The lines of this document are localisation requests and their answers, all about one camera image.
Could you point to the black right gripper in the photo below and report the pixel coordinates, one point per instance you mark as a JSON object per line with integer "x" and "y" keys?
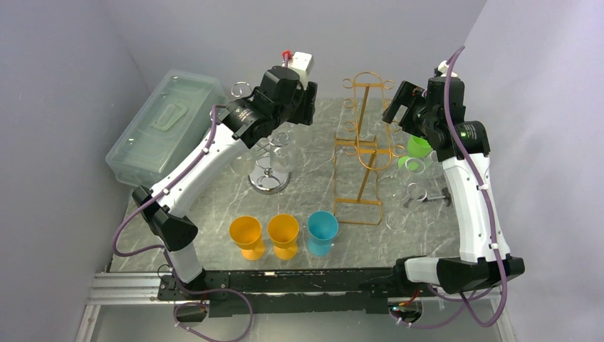
{"x": 410, "y": 95}

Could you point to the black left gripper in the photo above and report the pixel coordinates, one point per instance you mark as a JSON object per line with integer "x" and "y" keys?
{"x": 307, "y": 97}

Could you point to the blue plastic wine glass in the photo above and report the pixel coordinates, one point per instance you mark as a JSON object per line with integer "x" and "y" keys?
{"x": 322, "y": 228}

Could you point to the orange plastic wine glass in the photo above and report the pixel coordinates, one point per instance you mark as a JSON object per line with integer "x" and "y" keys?
{"x": 246, "y": 233}
{"x": 283, "y": 231}

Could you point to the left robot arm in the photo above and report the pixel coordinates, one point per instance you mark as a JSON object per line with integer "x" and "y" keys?
{"x": 284, "y": 95}

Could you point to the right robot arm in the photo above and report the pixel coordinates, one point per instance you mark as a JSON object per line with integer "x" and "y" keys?
{"x": 485, "y": 258}

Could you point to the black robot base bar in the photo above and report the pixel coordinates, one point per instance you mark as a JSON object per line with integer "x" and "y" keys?
{"x": 372, "y": 290}

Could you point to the translucent green storage box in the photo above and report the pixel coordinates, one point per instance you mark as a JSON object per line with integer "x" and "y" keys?
{"x": 170, "y": 124}

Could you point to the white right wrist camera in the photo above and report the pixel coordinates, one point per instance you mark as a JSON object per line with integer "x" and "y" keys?
{"x": 441, "y": 69}

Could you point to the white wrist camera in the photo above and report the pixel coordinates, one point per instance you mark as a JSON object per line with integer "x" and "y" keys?
{"x": 300, "y": 62}
{"x": 441, "y": 69}

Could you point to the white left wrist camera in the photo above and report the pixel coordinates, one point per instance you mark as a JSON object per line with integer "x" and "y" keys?
{"x": 300, "y": 62}

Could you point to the gold wire glass rack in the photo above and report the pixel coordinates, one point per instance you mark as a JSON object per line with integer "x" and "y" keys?
{"x": 366, "y": 152}

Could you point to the chrome wire glass rack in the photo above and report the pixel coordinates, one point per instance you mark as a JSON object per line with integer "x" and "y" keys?
{"x": 263, "y": 178}

